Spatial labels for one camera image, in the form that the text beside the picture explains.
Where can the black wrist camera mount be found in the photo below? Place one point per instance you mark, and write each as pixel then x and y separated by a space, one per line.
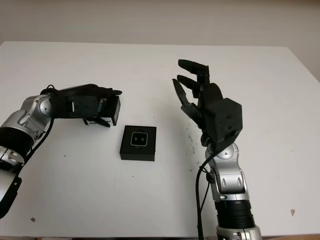
pixel 85 107
pixel 225 117

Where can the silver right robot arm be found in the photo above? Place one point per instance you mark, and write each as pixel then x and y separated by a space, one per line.
pixel 230 182

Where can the black RealSense box lid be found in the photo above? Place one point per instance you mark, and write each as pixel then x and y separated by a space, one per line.
pixel 110 110

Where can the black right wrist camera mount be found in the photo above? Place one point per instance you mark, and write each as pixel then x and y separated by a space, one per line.
pixel 225 117

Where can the small silver square camera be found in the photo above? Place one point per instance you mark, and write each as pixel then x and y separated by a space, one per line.
pixel 139 138

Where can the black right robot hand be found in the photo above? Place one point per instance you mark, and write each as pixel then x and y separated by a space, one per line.
pixel 212 93

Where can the black camera box base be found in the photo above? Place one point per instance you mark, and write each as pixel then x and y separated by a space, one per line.
pixel 137 155

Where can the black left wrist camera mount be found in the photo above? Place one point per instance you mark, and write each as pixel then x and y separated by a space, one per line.
pixel 85 107

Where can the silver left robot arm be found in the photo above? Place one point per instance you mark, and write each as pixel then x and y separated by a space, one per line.
pixel 22 120

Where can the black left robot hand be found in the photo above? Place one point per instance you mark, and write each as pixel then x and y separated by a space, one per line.
pixel 80 90

